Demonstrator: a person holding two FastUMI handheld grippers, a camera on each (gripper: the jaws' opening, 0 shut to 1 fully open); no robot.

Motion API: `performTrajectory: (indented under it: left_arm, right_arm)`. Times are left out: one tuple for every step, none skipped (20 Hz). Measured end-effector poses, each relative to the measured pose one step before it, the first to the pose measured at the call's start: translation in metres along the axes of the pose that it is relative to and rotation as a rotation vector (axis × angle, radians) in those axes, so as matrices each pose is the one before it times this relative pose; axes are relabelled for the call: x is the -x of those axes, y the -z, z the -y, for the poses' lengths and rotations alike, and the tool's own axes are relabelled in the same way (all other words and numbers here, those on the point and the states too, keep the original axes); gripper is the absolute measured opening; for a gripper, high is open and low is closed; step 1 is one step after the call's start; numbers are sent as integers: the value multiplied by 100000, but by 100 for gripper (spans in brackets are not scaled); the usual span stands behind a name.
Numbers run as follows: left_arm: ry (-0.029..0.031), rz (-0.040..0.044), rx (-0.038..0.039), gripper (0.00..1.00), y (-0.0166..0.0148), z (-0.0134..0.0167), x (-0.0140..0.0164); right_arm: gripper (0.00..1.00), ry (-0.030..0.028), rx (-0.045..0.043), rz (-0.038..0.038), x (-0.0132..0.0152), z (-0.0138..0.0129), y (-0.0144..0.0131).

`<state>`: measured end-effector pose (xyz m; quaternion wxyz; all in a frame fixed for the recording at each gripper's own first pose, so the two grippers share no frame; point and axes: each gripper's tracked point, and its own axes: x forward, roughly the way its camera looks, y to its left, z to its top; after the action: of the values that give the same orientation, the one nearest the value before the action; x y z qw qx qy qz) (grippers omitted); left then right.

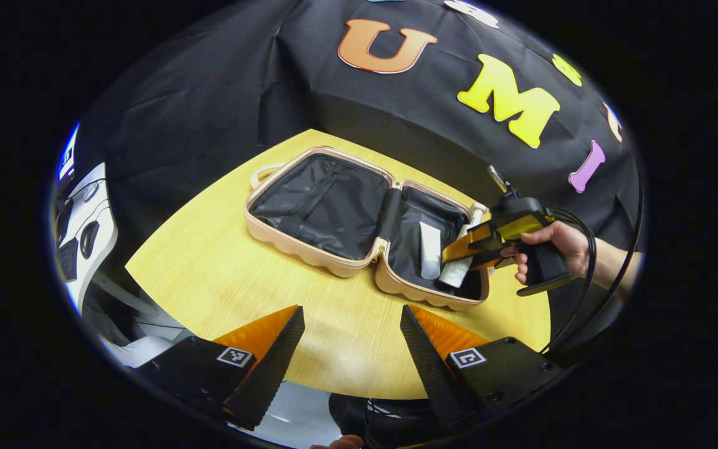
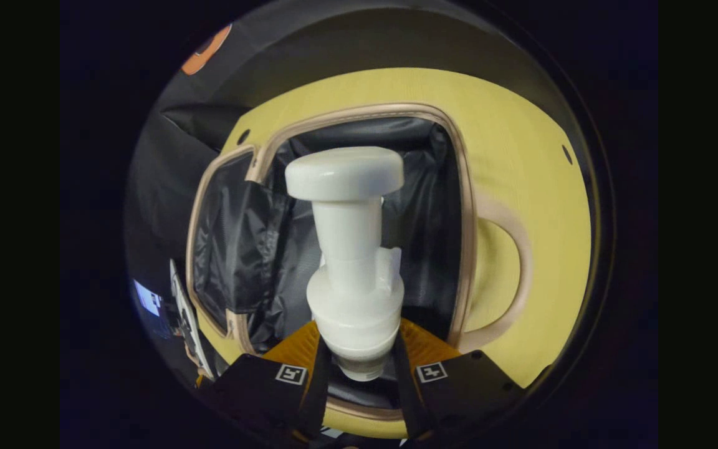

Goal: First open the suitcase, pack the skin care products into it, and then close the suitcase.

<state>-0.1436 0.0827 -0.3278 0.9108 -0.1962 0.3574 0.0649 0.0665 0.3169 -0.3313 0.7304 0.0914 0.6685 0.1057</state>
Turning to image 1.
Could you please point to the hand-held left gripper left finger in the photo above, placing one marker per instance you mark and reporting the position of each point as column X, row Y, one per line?
column 272, row 374

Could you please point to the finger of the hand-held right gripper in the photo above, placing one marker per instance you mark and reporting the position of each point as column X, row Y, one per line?
column 459, row 249

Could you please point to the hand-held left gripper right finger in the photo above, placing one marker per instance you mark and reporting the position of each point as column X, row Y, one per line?
column 434, row 374

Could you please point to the white pump bottle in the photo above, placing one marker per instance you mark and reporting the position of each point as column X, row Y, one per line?
column 455, row 274

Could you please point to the white skin care tube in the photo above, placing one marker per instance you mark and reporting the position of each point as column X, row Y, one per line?
column 430, row 249

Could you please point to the pink hard-shell suitcase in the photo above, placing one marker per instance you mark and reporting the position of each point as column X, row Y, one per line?
column 321, row 206

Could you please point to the person's dark clothing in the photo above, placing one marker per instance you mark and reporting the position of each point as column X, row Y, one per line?
column 396, row 424

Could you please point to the white equipment with black parts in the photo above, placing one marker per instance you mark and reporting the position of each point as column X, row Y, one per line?
column 100, row 218

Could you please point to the black backdrop cloth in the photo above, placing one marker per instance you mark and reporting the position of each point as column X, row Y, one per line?
column 209, row 93

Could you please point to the monitor screen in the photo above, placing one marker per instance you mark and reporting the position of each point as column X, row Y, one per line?
column 67, row 156

